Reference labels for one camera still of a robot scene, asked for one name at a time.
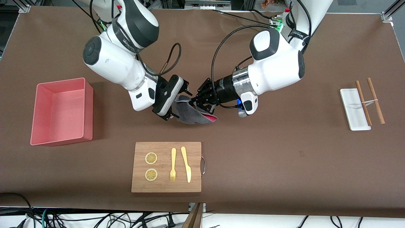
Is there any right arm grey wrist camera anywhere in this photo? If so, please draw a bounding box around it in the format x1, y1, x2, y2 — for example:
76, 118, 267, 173
160, 75, 185, 117

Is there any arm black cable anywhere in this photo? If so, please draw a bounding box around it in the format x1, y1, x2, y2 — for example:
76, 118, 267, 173
211, 25, 279, 109
134, 43, 182, 77

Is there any yellow plastic knife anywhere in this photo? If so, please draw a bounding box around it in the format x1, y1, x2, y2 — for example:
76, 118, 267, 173
181, 146, 192, 183

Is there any white rectangular tray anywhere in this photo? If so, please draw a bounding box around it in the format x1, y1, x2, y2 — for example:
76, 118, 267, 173
340, 88, 371, 131

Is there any yellow plastic fork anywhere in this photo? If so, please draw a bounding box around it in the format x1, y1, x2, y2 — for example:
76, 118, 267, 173
170, 148, 177, 182

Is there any grey and pink cloth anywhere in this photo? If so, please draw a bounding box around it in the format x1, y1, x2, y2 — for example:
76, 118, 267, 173
172, 95, 219, 125

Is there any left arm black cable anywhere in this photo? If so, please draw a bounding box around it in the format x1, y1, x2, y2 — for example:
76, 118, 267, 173
211, 25, 279, 109

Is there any thick black cable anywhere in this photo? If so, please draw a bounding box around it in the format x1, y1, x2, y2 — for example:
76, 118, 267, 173
0, 192, 33, 219

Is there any wooden rod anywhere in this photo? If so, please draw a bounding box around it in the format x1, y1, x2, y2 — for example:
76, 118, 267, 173
355, 80, 373, 126
367, 78, 386, 125

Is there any aluminium frame rail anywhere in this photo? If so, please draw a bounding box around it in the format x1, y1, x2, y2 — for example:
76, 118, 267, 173
185, 0, 232, 10

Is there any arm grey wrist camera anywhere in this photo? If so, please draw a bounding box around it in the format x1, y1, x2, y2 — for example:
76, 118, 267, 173
160, 75, 185, 117
237, 100, 248, 118

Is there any wooden cutting board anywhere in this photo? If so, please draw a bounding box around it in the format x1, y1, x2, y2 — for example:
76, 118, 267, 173
131, 142, 202, 193

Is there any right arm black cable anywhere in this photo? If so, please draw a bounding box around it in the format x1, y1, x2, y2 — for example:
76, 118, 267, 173
134, 43, 182, 77

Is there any long black table cable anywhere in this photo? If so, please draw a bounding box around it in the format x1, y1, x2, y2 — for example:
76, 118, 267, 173
211, 9, 274, 26

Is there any wooden plank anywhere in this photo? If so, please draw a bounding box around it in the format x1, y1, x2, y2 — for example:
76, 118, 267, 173
182, 203, 203, 228

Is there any pink plastic box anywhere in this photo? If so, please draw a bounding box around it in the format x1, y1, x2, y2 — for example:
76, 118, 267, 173
30, 78, 94, 147

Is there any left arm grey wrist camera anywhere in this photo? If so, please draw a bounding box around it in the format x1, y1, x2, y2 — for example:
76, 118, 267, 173
237, 100, 248, 118

